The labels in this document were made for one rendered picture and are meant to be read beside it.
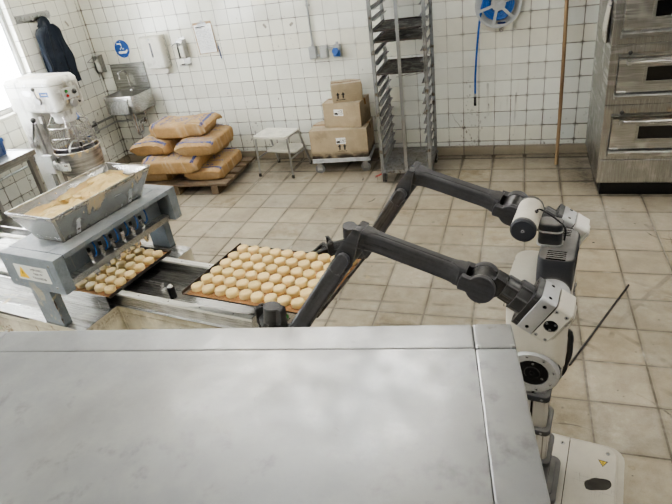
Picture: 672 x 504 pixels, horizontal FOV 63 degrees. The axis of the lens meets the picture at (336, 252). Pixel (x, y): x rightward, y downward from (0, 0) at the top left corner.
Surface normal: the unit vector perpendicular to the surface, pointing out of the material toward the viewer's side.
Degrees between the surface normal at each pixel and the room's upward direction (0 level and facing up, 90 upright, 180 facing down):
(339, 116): 91
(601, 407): 0
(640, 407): 0
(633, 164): 90
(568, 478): 0
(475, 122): 90
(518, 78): 90
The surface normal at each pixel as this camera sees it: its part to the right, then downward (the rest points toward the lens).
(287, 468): -0.13, -0.86
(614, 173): -0.29, 0.48
